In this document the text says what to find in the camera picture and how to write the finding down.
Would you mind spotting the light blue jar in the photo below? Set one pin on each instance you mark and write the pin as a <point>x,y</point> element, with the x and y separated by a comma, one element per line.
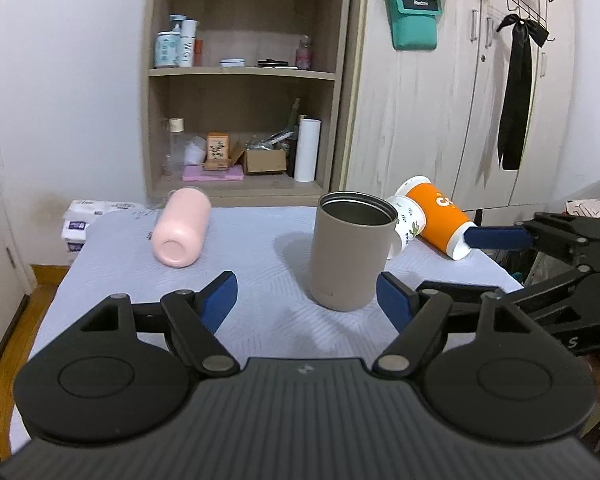
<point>165,51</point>

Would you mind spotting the blue spray bottle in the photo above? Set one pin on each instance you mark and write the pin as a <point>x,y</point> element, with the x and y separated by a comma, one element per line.
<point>175,24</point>

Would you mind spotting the teal pouch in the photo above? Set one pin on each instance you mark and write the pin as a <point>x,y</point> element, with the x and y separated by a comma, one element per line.
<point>414,27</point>

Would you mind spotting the green glass bottle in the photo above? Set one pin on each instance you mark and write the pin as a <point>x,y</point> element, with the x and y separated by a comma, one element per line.
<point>294,117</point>

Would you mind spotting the pink bottle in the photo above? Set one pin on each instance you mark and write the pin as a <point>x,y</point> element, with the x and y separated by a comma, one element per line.
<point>182,225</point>
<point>304,55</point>

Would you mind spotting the clear bottle beige cap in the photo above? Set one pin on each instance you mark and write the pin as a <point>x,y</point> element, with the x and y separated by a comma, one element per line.
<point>174,147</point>

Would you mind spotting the orange floral box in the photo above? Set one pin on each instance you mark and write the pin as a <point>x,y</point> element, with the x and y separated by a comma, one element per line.
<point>217,151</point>

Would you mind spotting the light wooden wardrobe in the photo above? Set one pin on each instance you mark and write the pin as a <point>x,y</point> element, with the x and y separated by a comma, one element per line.
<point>420,125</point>

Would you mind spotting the beige metal cup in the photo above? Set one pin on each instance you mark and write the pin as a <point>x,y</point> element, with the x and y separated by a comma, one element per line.
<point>342,255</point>

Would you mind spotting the white tissue pack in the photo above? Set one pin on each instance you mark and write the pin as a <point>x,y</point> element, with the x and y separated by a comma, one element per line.
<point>107,207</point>
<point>74,235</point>

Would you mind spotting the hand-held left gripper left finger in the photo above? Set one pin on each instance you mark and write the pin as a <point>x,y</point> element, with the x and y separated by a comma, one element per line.
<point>221,300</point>

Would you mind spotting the small white cup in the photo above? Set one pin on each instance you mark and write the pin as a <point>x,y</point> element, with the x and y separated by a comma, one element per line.
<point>196,151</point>

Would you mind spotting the black ribbon bow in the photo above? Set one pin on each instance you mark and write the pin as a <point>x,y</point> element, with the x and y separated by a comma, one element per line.
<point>517,85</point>

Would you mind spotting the patterned cloth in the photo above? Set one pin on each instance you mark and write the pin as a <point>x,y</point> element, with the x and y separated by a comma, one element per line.
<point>592,207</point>

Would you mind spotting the pink flat box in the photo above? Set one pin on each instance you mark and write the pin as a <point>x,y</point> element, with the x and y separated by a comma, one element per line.
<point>212,174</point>

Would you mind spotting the cardboard box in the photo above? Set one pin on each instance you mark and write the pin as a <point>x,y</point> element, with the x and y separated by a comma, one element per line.
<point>265,161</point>

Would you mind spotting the orange tube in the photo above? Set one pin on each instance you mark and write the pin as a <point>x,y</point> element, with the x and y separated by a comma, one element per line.
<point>198,54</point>

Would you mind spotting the white flat tin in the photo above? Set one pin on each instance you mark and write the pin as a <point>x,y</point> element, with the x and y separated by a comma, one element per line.
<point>232,62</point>

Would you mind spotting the white door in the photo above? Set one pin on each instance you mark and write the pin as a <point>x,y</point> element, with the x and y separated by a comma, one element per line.
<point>0,185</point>

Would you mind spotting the wooden bookshelf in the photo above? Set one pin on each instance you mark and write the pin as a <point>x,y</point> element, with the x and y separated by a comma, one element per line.
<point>245,90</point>

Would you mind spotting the white tube bottle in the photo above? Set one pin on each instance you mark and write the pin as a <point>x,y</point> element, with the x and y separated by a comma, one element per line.
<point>188,45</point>

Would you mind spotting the orange cup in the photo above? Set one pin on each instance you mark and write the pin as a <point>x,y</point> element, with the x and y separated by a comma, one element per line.
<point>437,215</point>

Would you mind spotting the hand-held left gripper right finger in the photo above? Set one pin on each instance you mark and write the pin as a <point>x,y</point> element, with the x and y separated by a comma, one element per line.
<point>393,301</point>

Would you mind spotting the black flat case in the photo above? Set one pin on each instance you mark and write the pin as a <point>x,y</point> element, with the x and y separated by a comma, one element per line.
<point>274,63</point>

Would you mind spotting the white floral cup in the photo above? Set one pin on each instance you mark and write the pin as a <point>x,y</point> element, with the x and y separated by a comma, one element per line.
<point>409,220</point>

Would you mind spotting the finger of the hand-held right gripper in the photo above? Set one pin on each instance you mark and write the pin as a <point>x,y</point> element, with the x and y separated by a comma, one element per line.
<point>545,288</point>
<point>495,238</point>

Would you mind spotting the white paper roll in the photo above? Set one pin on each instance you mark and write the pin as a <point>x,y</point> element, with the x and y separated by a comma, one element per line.
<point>307,150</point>

